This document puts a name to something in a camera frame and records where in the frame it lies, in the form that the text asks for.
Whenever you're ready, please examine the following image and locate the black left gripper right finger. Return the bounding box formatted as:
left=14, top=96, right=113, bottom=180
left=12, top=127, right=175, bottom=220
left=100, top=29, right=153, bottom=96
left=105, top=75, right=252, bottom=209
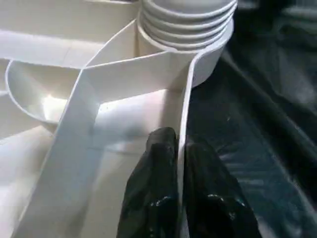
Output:
left=184, top=141, right=260, bottom=238

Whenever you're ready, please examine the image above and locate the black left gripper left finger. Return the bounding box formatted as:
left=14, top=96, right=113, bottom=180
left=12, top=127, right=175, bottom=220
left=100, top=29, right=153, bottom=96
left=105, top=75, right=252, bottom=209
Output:
left=117, top=126, right=183, bottom=238

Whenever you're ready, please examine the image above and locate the white plastic table top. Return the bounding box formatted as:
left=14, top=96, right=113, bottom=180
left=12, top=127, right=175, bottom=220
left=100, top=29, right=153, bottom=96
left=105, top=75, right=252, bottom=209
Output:
left=0, top=0, right=235, bottom=238

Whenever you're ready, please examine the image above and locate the white plastic table leg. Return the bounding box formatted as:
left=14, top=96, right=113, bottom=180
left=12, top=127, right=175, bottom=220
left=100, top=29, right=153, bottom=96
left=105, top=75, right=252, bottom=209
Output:
left=137, top=0, right=238, bottom=52

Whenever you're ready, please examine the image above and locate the black shiny table mat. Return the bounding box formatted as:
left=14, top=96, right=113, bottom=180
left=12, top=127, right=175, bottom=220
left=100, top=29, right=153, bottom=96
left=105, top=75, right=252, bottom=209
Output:
left=183, top=0, right=317, bottom=238

